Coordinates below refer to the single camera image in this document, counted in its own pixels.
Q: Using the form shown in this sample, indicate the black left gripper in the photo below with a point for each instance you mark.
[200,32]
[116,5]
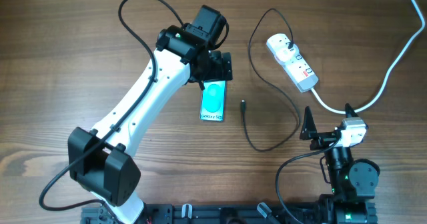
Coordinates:
[221,70]

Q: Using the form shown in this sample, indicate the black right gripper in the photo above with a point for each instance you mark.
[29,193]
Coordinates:
[309,129]

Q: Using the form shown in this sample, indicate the blue Galaxy smartphone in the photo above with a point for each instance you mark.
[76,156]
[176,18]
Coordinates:
[213,101]

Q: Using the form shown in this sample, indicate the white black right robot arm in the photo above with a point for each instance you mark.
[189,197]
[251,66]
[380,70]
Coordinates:
[353,182]

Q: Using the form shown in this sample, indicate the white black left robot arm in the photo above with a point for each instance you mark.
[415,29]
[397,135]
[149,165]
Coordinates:
[101,160]

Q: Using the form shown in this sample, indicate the white charger adapter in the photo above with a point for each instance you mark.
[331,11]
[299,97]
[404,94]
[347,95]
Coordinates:
[283,55]

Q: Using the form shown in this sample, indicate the white power strip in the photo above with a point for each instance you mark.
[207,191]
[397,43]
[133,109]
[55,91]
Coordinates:
[301,74]

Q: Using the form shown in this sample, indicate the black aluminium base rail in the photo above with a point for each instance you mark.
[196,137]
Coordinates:
[305,213]

